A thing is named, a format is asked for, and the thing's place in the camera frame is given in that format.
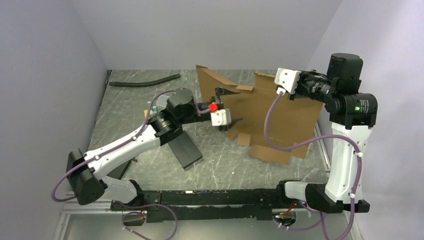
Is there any brown cardboard paper box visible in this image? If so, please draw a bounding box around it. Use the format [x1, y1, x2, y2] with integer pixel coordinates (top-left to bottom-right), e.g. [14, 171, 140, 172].
[196, 65, 323, 165]

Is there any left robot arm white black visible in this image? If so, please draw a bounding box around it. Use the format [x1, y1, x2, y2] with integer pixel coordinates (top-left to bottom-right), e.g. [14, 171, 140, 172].
[66, 87, 237, 210]

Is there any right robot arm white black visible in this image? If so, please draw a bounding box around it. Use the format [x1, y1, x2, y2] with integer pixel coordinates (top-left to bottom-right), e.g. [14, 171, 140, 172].
[274, 53, 378, 214]

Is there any black rectangular box centre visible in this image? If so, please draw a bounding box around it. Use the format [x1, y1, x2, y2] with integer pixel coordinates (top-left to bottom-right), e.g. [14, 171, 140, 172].
[168, 131, 203, 170]

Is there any black flat box left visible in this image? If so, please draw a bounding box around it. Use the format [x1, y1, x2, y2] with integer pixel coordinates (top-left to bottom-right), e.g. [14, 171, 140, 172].
[107, 159, 132, 180]

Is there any black foam tube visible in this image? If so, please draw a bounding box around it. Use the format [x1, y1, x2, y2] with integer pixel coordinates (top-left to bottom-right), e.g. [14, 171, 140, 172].
[108, 73, 181, 88]

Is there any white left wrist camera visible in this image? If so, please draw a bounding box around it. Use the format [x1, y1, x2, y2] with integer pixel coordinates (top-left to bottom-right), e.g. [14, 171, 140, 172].
[208, 102, 232, 127]

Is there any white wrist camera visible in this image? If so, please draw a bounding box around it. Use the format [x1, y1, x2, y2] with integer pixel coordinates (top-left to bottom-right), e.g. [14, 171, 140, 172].
[208, 102, 232, 127]
[274, 68, 302, 95]

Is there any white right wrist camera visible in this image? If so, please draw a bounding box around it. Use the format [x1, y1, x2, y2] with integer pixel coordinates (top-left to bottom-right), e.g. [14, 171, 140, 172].
[274, 68, 302, 95]

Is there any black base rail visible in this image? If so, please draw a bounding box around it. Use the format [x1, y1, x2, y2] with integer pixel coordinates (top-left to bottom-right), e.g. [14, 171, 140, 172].
[110, 188, 295, 223]

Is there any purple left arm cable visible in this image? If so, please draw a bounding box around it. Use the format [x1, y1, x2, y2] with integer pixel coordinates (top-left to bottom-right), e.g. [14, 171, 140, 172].
[51, 89, 213, 240]

